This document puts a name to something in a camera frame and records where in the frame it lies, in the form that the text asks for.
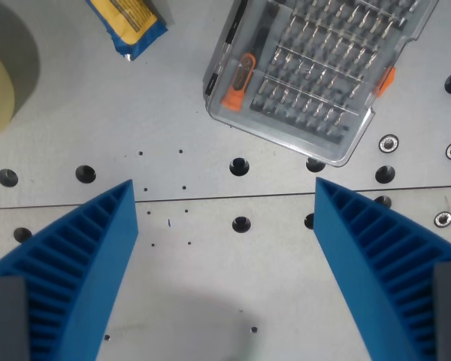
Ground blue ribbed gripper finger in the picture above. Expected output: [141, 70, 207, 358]
[314, 177, 451, 361]
[0, 178, 140, 361]

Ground blue and yellow snack bag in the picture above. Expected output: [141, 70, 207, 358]
[85, 0, 169, 62]

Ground clear screwdriver bit set case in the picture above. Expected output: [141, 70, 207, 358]
[203, 0, 440, 168]

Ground orange and black screwdriver handle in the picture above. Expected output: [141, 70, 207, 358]
[220, 53, 257, 111]

